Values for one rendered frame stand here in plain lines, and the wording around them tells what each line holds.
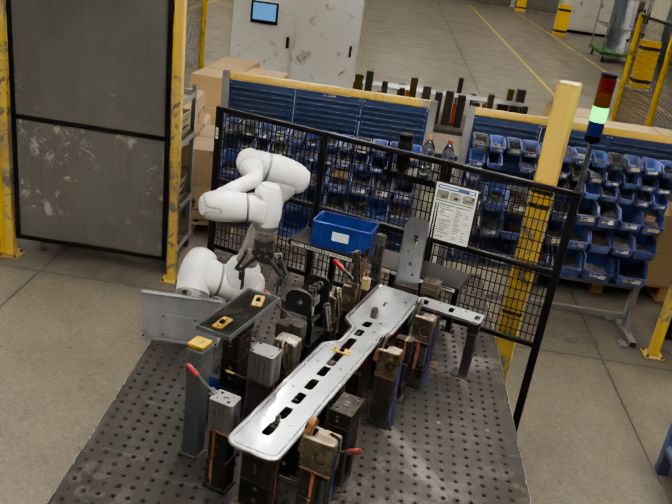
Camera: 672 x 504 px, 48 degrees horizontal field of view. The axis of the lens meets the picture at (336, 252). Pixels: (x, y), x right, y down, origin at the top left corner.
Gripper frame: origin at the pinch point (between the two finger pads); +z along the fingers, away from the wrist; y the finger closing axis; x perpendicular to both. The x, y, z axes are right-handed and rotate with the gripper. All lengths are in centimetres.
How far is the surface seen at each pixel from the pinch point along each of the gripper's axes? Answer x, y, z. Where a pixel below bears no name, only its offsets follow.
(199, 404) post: -38.4, -11.1, 28.5
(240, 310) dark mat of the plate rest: -9.3, -4.9, 5.6
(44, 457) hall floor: 27, -99, 121
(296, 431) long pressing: -53, 24, 22
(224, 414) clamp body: -54, 1, 19
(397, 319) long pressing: 34, 55, 22
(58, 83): 229, -181, -10
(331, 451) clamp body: -66, 36, 17
